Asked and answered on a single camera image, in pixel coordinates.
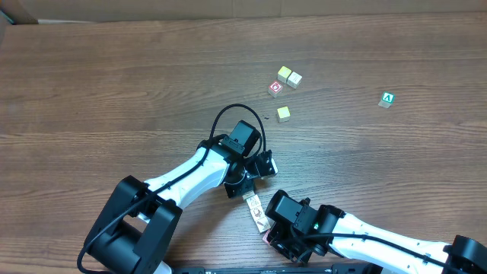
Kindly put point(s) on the red letter Y block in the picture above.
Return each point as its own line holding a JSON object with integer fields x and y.
{"x": 266, "y": 237}

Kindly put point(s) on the yellow letter C block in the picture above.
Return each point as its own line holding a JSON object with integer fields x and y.
{"x": 283, "y": 114}

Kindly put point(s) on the acorn picture wooden block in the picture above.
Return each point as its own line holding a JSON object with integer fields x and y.
{"x": 257, "y": 213}

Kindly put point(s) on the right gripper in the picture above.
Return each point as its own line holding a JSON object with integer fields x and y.
{"x": 277, "y": 241}

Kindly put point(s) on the hammer picture wooden block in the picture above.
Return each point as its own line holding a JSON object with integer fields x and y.
{"x": 263, "y": 224}

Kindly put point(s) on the letter M wooden block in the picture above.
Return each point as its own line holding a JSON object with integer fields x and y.
{"x": 253, "y": 201}

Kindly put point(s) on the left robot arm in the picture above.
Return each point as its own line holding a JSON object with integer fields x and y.
{"x": 133, "y": 231}

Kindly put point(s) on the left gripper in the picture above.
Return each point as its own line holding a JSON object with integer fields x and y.
{"x": 236, "y": 189}

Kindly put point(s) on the green letter wooden block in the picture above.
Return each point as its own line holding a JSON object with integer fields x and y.
{"x": 386, "y": 100}

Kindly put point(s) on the red letter wooden block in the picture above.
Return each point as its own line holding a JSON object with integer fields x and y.
{"x": 275, "y": 88}

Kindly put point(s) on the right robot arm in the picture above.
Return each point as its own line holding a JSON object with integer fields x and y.
{"x": 300, "y": 231}

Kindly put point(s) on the white bone wooden block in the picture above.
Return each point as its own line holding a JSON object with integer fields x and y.
{"x": 294, "y": 79}

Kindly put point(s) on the sheep picture wooden block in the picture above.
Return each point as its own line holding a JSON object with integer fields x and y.
{"x": 248, "y": 195}

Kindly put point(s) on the yellow top wooden block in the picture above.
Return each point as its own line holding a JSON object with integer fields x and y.
{"x": 283, "y": 74}

